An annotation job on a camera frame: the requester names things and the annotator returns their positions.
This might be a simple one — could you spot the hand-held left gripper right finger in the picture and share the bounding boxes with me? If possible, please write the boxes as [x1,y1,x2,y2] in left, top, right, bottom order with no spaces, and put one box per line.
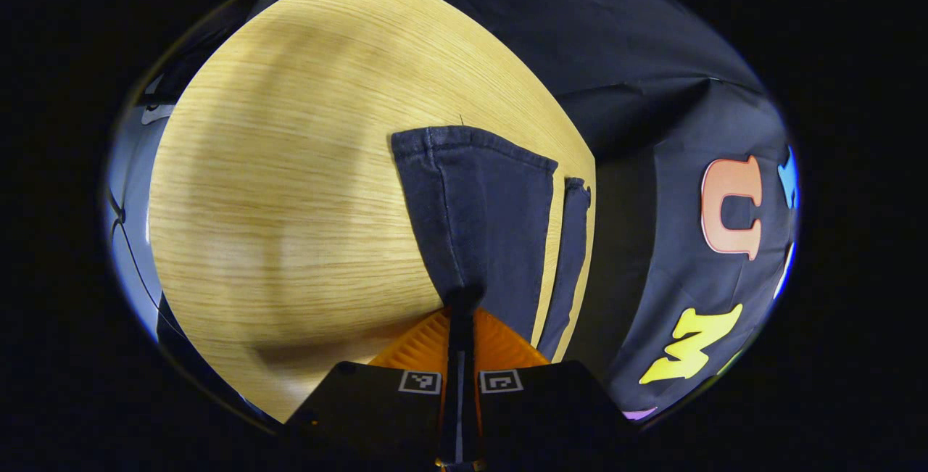
[461,304,640,468]

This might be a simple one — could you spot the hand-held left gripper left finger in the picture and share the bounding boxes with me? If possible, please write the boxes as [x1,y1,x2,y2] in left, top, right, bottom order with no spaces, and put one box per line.
[283,304,463,468]

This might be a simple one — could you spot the dark blue jeans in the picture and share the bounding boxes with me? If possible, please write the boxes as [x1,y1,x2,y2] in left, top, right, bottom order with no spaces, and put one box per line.
[391,125,597,364]

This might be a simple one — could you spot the black backdrop cloth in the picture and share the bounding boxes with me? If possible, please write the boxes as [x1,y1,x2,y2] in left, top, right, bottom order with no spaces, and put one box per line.
[417,0,800,422]

